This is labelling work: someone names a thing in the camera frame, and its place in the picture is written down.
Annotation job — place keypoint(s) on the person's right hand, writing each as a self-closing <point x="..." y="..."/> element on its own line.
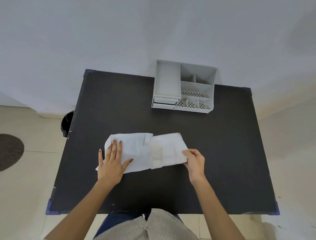
<point x="196" y="165"/>

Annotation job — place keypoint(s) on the person's left hand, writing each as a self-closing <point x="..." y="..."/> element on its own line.
<point x="110" y="168"/>

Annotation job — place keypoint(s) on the person's left middle finger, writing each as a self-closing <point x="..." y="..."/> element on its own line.
<point x="114" y="150"/>

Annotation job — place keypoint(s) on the person's right thumb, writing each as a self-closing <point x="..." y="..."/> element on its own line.
<point x="187" y="155"/>

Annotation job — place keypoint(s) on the person's left thumb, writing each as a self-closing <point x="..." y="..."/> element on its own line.
<point x="128" y="163"/>

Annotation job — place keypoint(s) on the person's left little finger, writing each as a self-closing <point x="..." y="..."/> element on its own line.
<point x="100" y="158"/>

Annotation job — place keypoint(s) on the white cloth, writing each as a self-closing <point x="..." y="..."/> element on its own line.
<point x="145" y="153"/>

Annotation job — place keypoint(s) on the person's right forearm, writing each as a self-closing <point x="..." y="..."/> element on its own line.
<point x="214" y="210"/>

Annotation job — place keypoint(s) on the person's left forearm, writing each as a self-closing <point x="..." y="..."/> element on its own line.
<point x="84" y="210"/>

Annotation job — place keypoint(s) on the black waste bin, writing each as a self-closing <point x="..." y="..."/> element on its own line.
<point x="67" y="123"/>

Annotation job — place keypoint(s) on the striped grey shirt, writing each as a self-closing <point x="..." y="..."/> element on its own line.
<point x="158" y="226"/>

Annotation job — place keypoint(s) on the blue table corner guard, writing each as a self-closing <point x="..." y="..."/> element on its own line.
<point x="88" y="73"/>
<point x="275" y="209"/>
<point x="50" y="209"/>

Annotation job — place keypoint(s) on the grey plastic desk organizer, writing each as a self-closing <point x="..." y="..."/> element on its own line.
<point x="172" y="84"/>

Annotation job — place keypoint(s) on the dark round floor mat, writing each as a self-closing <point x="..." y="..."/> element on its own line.
<point x="9" y="152"/>

